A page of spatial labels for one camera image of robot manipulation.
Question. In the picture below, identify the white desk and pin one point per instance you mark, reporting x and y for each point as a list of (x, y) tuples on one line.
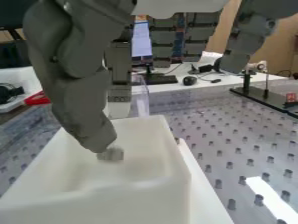
[(186, 87)]

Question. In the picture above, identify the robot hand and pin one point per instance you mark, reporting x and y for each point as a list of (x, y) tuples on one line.
[(74, 66)]

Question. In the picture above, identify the black keyboard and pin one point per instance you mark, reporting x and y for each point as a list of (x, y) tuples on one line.
[(159, 79)]

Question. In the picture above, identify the clear box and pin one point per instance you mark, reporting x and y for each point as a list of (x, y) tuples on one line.
[(141, 96)]

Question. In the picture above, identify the computer monitor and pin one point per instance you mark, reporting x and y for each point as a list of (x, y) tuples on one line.
[(141, 40)]

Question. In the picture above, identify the black mouse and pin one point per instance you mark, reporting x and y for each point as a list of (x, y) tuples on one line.
[(189, 80)]

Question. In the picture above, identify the black headphones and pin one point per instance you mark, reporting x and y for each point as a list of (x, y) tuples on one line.
[(9, 93)]

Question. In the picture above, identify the black plate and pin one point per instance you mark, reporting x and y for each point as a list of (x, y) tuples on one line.
[(274, 96)]

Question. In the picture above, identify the small white box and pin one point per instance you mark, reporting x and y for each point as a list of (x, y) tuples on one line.
[(133, 186)]

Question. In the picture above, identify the thin stick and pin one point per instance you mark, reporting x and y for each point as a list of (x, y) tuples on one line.
[(266, 85)]

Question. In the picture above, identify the white flat base plate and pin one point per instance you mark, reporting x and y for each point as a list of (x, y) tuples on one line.
[(207, 193)]

